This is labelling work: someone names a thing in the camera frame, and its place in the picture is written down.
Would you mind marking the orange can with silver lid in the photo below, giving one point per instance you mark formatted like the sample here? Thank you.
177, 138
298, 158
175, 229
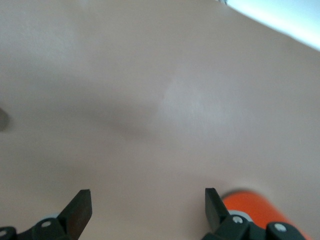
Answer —
255, 205

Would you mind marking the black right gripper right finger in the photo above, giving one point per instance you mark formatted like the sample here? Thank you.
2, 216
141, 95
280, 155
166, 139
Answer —
217, 215

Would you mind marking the brown table cover mat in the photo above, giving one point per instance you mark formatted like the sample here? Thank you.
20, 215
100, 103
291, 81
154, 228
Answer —
150, 75

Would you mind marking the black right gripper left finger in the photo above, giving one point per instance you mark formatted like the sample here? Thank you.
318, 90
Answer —
75, 215

